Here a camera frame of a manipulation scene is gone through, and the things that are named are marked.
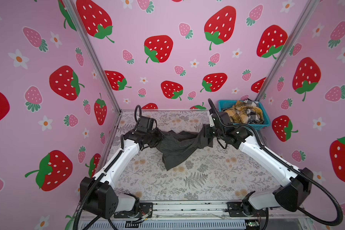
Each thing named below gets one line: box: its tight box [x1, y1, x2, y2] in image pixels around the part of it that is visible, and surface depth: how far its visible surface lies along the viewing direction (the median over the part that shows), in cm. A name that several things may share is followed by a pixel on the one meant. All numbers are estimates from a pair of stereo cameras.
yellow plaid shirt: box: [224, 100, 264, 124], surface depth 107 cm
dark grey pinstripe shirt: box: [156, 124, 214, 172], surface depth 81 cm
